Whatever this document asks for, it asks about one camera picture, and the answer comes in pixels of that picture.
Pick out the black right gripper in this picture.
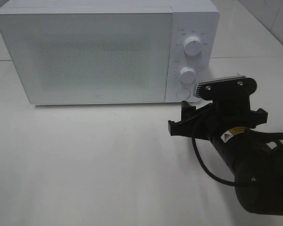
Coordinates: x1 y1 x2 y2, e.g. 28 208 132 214
168 97 268 144

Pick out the round white door button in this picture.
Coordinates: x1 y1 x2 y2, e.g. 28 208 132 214
176 88 191 100

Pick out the white microwave door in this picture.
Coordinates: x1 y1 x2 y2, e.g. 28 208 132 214
0 7 173 105

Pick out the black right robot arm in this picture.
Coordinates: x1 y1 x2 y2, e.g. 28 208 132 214
168 97 283 216

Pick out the lower white timer knob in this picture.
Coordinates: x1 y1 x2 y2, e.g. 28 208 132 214
179 67 196 84

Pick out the upper white power knob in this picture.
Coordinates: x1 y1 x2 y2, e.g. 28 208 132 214
183 34 203 57

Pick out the white microwave oven body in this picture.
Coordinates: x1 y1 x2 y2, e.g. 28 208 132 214
0 0 220 103

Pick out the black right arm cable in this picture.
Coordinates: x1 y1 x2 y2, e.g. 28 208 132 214
191 103 239 189

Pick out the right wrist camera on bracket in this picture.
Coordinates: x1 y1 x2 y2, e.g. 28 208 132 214
193 75 257 101

